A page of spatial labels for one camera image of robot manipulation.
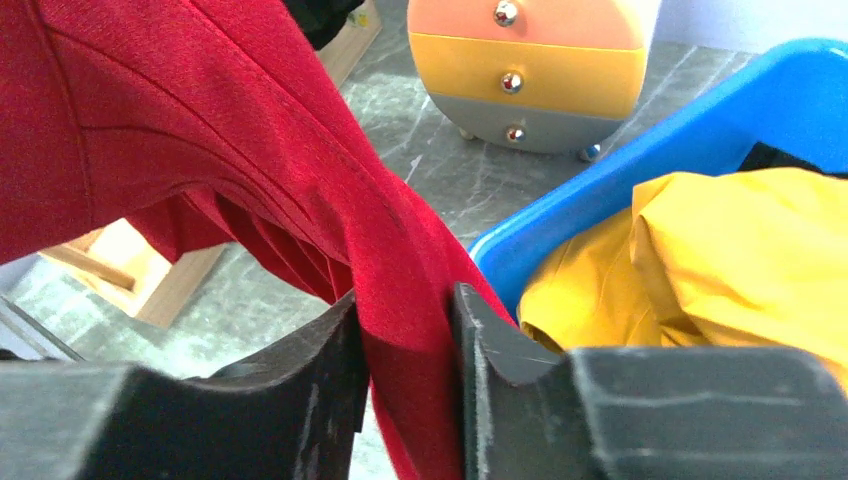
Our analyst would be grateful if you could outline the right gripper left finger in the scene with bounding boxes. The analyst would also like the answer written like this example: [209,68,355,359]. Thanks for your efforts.
[1,295,368,479]

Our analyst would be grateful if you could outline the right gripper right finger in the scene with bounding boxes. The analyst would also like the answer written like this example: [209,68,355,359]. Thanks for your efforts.
[452,283,847,479]

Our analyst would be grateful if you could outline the yellow skirt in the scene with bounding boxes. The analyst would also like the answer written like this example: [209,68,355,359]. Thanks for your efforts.
[517,167,847,383]

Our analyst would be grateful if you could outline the small black skirt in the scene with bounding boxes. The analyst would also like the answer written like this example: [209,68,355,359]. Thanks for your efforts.
[738,142,847,180]

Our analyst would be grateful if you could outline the red pleated skirt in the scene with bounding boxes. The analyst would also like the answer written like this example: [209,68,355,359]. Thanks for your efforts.
[1,1,505,479]

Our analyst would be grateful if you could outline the wooden clothes rack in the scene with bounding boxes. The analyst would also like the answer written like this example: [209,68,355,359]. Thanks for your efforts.
[39,1,382,328]

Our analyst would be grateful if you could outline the blue plastic bin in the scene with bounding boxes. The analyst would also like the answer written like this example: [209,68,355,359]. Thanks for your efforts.
[470,38,847,313]

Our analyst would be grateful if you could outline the round cream drawer box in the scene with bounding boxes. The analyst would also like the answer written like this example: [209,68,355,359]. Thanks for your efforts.
[407,0,661,160]

